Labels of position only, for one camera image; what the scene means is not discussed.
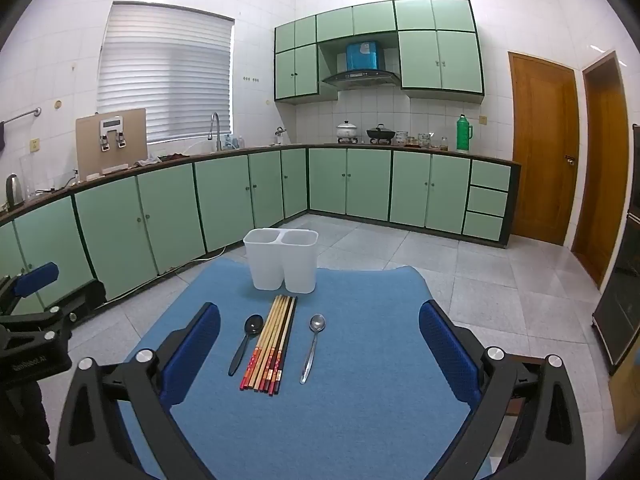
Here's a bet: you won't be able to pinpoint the light wooden box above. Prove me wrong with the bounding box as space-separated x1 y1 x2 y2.
607 360 640 433

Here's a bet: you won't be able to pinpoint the row of chopsticks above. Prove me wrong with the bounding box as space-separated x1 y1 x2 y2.
239 295 299 396

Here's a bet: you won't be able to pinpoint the white window blind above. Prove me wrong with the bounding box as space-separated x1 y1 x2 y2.
96 1 236 145

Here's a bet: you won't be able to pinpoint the clear glass pitcher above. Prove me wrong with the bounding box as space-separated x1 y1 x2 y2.
20 152 51 198

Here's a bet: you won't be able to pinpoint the steel electric kettle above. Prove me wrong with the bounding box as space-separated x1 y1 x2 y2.
5 173 25 208

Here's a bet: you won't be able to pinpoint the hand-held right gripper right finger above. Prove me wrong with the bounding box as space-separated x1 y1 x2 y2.
419 299 587 480

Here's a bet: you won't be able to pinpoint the black wok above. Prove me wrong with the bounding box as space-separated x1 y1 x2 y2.
366 123 397 143

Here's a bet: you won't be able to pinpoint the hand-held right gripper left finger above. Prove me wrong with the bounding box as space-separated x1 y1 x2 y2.
55 302 222 480

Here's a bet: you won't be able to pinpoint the chrome kitchen faucet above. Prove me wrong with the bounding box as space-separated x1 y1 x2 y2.
208 112 224 152

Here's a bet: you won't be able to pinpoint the black plastic spoon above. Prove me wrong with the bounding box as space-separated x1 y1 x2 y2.
228 314 265 377

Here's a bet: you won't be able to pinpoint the blue hood chimney cover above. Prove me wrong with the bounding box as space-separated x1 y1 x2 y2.
346 40 385 72

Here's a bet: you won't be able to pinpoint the white floor cable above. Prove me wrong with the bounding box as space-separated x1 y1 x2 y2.
160 242 246 276

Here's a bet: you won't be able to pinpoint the cardboard board with white bracket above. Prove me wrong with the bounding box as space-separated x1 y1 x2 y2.
75 108 149 177

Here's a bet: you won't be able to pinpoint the green base cabinets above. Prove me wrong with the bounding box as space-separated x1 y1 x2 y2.
0 144 522 321

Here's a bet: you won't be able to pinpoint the dark glass-front cabinet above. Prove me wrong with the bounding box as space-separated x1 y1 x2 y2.
592 124 640 377

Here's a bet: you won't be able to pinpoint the blue felt mat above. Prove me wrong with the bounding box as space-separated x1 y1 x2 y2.
117 258 493 480

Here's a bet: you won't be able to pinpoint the white two-compartment utensil holder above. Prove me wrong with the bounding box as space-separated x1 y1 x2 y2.
243 228 319 295

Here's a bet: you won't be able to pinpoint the chrome towel rail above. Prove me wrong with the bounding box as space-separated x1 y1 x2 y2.
0 107 42 126

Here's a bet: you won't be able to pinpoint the green wall cabinets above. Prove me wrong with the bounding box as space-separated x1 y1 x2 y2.
273 0 486 106

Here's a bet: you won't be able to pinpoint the white clamp device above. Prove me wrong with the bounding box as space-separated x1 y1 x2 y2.
98 116 127 152

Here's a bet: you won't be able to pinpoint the brown wooden door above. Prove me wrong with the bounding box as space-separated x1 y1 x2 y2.
571 51 630 290
507 51 581 247

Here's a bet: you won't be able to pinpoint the black range hood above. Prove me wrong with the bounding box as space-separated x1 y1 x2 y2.
321 69 402 92

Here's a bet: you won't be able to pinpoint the green thermos flask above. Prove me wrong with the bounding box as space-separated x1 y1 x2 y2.
455 114 474 153

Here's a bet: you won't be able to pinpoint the stainless steel spoon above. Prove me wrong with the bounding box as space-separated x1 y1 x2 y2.
300 314 327 385

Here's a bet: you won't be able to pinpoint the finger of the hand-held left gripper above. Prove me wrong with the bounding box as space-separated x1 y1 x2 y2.
37 280 107 333
0 262 60 317

